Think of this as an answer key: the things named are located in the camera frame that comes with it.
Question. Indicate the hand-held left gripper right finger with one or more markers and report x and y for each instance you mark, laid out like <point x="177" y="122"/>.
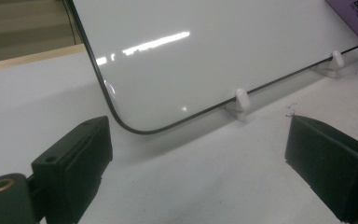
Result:
<point x="332" y="165"/>

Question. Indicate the white whiteboard with black rim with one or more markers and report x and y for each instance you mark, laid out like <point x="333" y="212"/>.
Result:
<point x="214" y="56"/>

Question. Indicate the white table cover sheet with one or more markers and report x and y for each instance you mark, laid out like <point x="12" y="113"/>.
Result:
<point x="199" y="174"/>

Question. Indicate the white whiteboard stand foot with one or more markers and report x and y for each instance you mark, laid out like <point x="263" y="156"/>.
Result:
<point x="335" y="62"/>
<point x="241" y="102"/>

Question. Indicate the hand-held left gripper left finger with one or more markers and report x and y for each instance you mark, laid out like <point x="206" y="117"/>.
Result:
<point x="71" y="168"/>

